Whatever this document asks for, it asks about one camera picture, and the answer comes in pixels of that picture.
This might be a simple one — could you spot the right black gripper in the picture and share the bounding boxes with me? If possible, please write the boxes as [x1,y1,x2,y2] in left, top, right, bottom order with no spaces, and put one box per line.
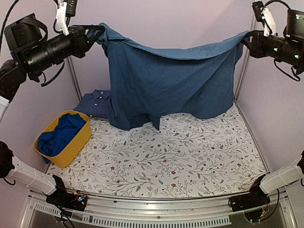
[240,28,304,67]

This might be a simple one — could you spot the teal blue t-shirt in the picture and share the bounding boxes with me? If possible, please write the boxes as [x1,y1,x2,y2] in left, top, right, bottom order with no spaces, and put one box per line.
[97,23,246,130]

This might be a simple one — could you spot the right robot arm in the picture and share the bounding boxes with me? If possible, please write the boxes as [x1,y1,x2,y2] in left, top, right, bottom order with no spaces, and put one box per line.
[238,57,304,193]

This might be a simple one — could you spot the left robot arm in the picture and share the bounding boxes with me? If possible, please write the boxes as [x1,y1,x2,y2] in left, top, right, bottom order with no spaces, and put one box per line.
[0,0,105,206]

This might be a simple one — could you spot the yellow laundry basket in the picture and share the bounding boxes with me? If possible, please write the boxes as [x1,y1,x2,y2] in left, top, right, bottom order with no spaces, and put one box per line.
[34,110,91,168]

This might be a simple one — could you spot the folded blue checkered shirt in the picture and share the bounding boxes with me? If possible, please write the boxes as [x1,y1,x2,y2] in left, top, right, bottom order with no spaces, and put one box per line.
[73,90,110,119]

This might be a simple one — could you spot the royal blue garment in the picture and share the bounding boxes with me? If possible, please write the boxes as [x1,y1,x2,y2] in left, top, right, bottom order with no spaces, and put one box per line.
[38,114,86,157]

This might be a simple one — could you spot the floral tablecloth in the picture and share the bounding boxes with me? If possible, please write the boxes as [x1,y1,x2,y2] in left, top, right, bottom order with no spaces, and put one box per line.
[47,106,268,198]

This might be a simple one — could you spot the right aluminium frame post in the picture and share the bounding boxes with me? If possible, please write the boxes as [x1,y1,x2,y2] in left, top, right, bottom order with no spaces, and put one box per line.
[234,16,258,103]

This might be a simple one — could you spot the aluminium frame post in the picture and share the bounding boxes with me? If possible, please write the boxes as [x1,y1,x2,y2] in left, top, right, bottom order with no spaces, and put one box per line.
[66,57,82,102]
[234,16,258,103]

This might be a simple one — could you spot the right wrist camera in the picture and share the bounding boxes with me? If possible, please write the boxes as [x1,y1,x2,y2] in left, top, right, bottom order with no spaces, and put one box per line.
[252,1,277,37]

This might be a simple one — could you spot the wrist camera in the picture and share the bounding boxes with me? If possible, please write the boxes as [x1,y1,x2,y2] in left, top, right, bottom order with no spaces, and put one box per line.
[252,1,277,37]
[53,0,78,36]

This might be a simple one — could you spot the left aluminium frame post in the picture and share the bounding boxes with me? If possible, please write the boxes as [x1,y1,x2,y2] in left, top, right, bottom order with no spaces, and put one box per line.
[66,57,82,102]

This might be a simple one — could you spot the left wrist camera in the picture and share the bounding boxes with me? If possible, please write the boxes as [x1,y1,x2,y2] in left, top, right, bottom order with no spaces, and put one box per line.
[53,0,78,36]

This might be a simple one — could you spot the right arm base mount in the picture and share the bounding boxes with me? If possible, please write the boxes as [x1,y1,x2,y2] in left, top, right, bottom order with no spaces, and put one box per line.
[228,174,270,223]

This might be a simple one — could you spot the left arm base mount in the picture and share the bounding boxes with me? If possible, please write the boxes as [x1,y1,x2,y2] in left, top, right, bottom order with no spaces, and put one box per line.
[46,175,87,211]

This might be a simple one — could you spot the front aluminium rail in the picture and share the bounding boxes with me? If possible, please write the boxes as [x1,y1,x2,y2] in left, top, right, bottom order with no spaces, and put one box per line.
[20,189,299,228]

